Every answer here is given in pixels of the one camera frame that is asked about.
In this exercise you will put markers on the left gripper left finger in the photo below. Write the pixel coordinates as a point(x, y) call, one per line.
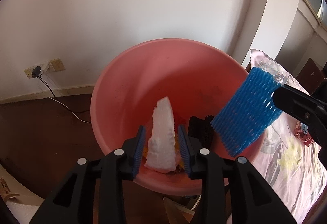
point(73, 200)

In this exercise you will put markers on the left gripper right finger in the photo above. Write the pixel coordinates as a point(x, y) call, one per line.
point(252, 198)

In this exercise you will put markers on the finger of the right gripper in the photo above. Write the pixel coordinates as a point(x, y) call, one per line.
point(305, 109)

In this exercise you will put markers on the blue foam fruit net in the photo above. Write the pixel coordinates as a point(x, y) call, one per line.
point(248, 113)

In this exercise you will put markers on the black foam fruit net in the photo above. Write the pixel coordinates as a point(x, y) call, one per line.
point(202, 130)

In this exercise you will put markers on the floral red paper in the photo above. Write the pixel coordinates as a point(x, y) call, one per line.
point(301, 133)

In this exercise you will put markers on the dark wooden cabinet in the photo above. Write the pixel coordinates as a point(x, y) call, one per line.
point(311, 76)

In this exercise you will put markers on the pink floral tablecloth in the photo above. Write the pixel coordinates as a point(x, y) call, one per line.
point(289, 167)

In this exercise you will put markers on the black plug with cable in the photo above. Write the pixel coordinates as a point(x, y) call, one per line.
point(56, 96)

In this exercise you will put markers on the wall power outlet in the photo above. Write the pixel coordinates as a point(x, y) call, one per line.
point(54, 65)

